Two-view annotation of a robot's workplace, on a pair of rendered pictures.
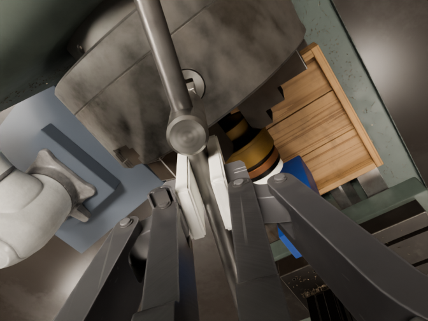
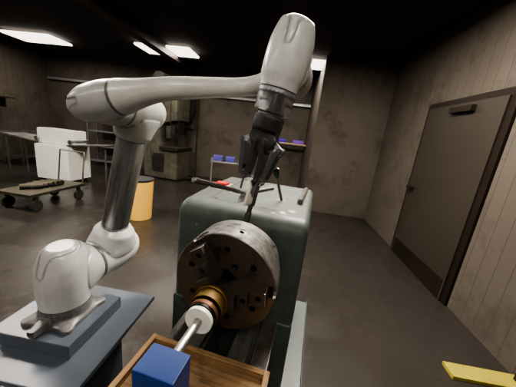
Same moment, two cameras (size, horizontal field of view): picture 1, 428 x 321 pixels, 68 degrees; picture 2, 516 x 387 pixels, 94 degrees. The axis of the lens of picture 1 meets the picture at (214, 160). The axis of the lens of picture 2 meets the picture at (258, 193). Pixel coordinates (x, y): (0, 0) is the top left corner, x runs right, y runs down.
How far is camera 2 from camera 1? 0.68 m
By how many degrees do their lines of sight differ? 92
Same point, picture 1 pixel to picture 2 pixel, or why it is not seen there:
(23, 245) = (64, 260)
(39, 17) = (233, 215)
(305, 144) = not seen: outside the picture
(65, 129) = (117, 313)
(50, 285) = not seen: outside the picture
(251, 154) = (213, 292)
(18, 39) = (225, 213)
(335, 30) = not seen: outside the picture
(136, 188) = (59, 375)
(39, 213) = (79, 276)
